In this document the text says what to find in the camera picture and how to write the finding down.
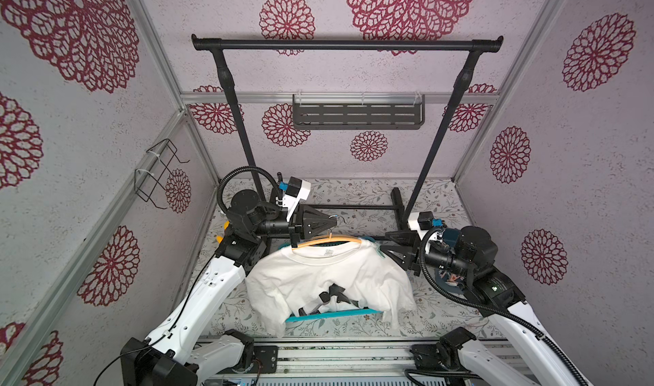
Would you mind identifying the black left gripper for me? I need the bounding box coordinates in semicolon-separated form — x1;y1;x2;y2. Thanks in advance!
252;205;337;248

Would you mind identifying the wooden hanger with metal hook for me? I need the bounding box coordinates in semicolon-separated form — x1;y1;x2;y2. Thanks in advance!
291;224;363;250

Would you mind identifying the mint green clothespin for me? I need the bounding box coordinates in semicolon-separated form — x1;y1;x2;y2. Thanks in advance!
375;242;387;258

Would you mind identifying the white t-shirt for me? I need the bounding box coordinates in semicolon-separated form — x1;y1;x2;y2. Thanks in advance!
245;239;417;337

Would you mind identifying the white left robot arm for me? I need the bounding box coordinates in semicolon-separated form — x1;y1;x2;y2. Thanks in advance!
119;189;337;385

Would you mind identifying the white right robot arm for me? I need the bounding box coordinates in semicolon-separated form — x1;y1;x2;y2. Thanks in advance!
381;226;590;385

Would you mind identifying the teal perforated tray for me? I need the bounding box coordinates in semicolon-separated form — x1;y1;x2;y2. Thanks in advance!
285;309;381;323

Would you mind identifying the black clothes rack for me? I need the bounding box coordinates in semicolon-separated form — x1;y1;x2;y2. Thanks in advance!
191;33;505;231

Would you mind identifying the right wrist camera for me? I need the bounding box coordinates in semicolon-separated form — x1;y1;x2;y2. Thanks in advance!
407;212;446;240

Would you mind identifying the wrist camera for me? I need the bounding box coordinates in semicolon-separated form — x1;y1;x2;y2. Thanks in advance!
279;176;311;222
407;212;446;240

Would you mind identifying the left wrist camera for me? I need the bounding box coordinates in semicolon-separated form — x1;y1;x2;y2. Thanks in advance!
279;176;311;222

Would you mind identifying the black wall shelf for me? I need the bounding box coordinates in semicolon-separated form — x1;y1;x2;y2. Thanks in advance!
291;95;425;130

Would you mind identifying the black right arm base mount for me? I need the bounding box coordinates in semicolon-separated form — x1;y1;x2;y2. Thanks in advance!
410;327;477;372

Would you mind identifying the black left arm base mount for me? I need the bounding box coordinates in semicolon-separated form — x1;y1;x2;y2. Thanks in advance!
222;329;279;374

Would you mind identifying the black wire wall rack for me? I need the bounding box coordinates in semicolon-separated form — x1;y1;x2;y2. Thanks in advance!
132;138;188;211

